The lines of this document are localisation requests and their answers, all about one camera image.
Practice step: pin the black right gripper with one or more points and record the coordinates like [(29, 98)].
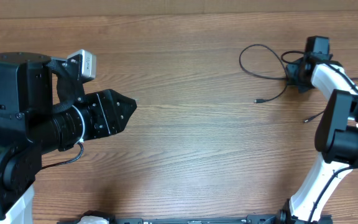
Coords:
[(291, 71)]

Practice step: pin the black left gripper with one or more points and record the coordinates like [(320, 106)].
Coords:
[(105, 112)]

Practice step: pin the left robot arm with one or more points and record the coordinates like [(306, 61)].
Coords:
[(44, 108)]

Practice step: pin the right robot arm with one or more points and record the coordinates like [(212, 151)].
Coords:
[(336, 137)]

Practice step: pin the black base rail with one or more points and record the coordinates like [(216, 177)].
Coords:
[(100, 217)]

